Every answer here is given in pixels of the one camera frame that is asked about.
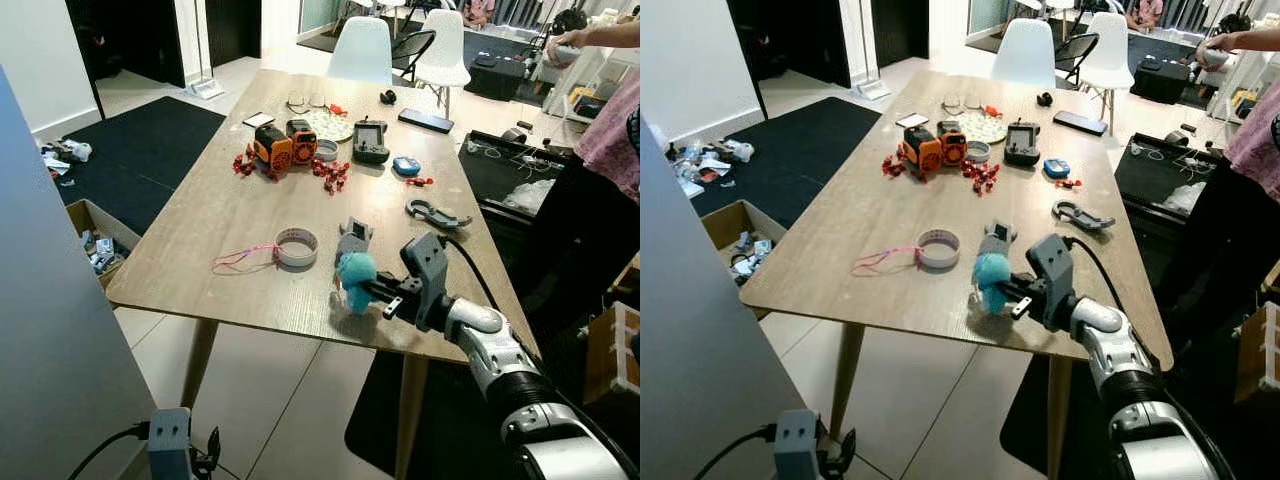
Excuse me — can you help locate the teal plush octopus keychain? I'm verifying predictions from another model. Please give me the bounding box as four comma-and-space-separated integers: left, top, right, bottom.
334, 250, 380, 317
974, 252, 1017, 317

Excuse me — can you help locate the grey boxy gadget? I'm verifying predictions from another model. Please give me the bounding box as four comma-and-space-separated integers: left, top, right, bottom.
977, 219, 1017, 264
334, 217, 377, 265

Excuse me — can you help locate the grey carabiner clip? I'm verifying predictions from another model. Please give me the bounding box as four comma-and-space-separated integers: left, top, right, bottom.
1051, 199, 1117, 234
404, 197, 474, 232

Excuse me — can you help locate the white tape roll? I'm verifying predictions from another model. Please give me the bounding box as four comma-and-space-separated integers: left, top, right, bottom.
273, 227, 320, 270
914, 228, 962, 272

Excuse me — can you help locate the black floor mat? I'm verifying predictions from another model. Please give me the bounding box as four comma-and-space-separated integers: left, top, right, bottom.
999, 354, 1131, 480
55, 96, 227, 237
344, 350, 521, 480
690, 96, 884, 227

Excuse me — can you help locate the black handheld controller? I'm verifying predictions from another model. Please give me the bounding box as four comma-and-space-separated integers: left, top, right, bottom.
351, 117, 392, 167
1004, 119, 1044, 168

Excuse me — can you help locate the black storage crate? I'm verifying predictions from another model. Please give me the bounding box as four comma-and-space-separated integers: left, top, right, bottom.
1114, 134, 1222, 217
457, 129, 572, 217

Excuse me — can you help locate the orange black gadget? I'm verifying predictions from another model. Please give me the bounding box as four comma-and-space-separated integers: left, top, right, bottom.
286, 119, 320, 165
251, 126, 295, 174
899, 127, 944, 174
935, 120, 969, 167

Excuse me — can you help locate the wooden table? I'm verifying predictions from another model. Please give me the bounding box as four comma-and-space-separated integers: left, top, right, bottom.
105, 68, 542, 480
738, 70, 1174, 480

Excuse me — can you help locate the round patterned plate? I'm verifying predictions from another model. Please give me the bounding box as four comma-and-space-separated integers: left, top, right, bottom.
299, 107, 357, 144
947, 109, 1010, 145

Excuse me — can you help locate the black smartphone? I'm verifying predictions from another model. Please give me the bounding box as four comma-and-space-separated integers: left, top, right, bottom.
397, 106, 457, 135
1052, 109, 1110, 138

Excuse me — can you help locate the pale white shell chair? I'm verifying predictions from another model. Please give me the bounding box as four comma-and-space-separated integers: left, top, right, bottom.
1079, 11, 1137, 137
991, 18, 1057, 90
414, 9, 472, 120
326, 16, 394, 87

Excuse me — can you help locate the black bag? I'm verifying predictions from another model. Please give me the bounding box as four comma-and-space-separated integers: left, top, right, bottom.
464, 54, 532, 102
1129, 57, 1192, 105

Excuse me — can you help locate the white floor stand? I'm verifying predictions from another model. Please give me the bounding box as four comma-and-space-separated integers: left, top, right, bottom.
844, 0, 897, 102
184, 0, 227, 102

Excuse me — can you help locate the person in pink top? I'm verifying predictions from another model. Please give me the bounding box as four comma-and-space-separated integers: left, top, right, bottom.
510, 70, 641, 353
1150, 85, 1280, 353

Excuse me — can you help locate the brown cardboard box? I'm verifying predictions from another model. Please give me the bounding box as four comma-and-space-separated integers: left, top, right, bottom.
699, 199, 762, 288
64, 198, 144, 292

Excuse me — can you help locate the white litter pile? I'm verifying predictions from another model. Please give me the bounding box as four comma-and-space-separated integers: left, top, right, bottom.
40, 137, 94, 182
674, 137, 757, 197

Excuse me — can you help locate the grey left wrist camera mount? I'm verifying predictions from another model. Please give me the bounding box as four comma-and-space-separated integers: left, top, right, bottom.
774, 408, 824, 480
147, 406, 194, 480

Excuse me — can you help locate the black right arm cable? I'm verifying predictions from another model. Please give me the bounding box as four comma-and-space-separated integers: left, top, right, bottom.
438, 235, 501, 313
1063, 235, 1168, 373

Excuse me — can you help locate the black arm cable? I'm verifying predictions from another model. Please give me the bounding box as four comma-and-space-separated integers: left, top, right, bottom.
1063, 235, 1168, 373
67, 424, 152, 480
694, 425, 780, 480
438, 235, 501, 313

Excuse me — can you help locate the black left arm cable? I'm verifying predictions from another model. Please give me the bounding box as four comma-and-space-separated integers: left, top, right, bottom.
67, 424, 152, 480
694, 425, 780, 480

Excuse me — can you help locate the pink cord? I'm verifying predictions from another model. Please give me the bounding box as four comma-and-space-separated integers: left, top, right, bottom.
211, 242, 282, 277
851, 244, 924, 279

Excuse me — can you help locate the black frame chair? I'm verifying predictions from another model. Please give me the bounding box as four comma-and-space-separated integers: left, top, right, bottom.
1053, 32, 1100, 87
390, 29, 438, 87

